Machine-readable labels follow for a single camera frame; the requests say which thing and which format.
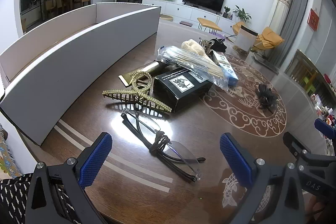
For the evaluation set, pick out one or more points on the grey curtain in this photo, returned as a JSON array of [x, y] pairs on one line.
[[296, 16]]

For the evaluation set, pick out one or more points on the pile of colourful small items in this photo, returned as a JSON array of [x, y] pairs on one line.
[[324, 108]]

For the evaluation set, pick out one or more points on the dark wooden armchair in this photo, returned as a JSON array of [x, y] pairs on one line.
[[307, 69]]

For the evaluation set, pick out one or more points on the white standing air conditioner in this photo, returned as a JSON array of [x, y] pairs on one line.
[[279, 11]]

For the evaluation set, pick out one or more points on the yellow lounge chair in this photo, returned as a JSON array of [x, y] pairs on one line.
[[237, 27], [270, 37]]

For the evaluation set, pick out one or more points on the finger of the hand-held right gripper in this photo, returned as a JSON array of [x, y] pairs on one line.
[[324, 126], [291, 141]]

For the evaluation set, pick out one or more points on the black rimless eyeglasses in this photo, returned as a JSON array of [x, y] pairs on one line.
[[181, 154]]

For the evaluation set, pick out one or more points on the clear bag of cotton swabs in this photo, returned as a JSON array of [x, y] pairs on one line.
[[189, 61]]

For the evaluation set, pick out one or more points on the black printed carton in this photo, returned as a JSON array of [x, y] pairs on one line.
[[168, 95]]

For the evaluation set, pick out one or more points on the black flower hair accessory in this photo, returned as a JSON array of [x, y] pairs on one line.
[[266, 96]]

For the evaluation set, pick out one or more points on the white television cabinet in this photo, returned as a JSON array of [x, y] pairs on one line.
[[181, 10]]

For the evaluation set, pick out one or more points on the yellow footstool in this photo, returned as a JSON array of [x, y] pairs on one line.
[[208, 23]]

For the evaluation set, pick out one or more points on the blue white ointment box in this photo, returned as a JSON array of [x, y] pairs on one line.
[[231, 75]]

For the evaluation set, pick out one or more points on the purple floor mat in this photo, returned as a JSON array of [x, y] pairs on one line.
[[220, 35]]

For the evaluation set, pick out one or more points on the clear jar with dark lid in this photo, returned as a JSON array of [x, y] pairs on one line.
[[245, 40]]

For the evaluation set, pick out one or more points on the black hair claw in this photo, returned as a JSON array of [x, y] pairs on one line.
[[219, 45]]

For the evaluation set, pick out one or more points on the gold cosmetic tube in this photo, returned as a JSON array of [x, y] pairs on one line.
[[130, 77]]

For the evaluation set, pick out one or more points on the broad-leaf potted plant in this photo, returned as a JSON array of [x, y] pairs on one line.
[[242, 14]]

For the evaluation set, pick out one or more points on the red wall hanging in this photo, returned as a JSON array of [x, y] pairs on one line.
[[313, 19]]

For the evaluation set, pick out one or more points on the cream knitted glove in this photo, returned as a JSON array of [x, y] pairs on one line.
[[193, 47]]

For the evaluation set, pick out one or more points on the long white cardboard box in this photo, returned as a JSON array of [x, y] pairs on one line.
[[92, 50]]

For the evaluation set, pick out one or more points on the grey laptop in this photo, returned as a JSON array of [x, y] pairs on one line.
[[265, 64]]

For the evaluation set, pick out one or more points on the dark purple flat case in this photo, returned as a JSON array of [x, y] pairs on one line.
[[185, 23]]

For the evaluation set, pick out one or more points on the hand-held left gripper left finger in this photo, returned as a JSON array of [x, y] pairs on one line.
[[95, 158]]

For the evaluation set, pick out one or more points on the small potted plant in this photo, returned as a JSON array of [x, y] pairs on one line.
[[226, 11]]

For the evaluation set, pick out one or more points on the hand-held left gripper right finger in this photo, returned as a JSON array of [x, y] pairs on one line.
[[236, 158]]

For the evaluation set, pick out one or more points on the gold beaded hair claw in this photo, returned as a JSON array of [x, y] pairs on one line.
[[118, 95]]

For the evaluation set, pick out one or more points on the black white patterned clothing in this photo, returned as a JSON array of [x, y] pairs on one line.
[[13, 195]]

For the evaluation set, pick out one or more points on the round beige floor cushion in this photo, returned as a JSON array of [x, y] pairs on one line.
[[166, 18]]

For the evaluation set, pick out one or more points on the colourful floral cloth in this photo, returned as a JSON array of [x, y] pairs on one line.
[[6, 150]]

